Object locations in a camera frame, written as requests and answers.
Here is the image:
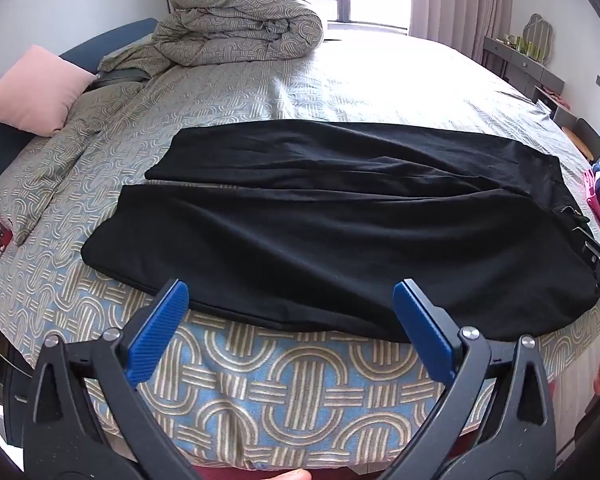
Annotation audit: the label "pink pillow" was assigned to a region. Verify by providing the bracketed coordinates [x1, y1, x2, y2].
[0, 44, 97, 137]

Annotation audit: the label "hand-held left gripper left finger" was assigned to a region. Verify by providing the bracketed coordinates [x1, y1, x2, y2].
[22, 279, 201, 480]

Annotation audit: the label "grey dresser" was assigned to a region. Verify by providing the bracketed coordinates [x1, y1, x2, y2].
[482, 35, 566, 101]

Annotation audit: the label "grey chair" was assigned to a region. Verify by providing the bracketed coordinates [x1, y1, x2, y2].
[555, 107, 600, 163]

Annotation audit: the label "beige curtain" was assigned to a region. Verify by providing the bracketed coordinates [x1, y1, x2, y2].
[410, 0, 513, 63]

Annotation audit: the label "black pants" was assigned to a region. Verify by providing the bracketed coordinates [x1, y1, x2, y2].
[81, 119, 600, 343]

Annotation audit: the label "blue headboard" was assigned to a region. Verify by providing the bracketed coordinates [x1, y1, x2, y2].
[0, 17, 160, 198]

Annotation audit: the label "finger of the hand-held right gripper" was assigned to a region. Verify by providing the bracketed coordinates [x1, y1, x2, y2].
[572, 227, 600, 281]

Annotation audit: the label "dark bedside cabinet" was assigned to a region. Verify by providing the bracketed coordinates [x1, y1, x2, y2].
[0, 305, 46, 453]

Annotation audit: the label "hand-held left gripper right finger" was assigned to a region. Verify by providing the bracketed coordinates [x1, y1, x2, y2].
[392, 279, 558, 480]

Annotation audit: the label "bed with patterned bedspread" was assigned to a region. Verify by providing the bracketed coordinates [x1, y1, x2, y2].
[0, 25, 600, 471]

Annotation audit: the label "pink item by dresser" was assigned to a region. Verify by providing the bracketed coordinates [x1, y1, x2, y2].
[532, 85, 571, 111]

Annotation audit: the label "green bottles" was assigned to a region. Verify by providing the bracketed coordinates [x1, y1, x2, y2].
[502, 32, 543, 61]

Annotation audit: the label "folded patterned duvet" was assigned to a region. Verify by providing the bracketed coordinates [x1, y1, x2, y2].
[97, 0, 326, 73]

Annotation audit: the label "scalloped mirror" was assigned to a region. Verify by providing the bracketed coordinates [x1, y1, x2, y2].
[522, 12, 555, 63]

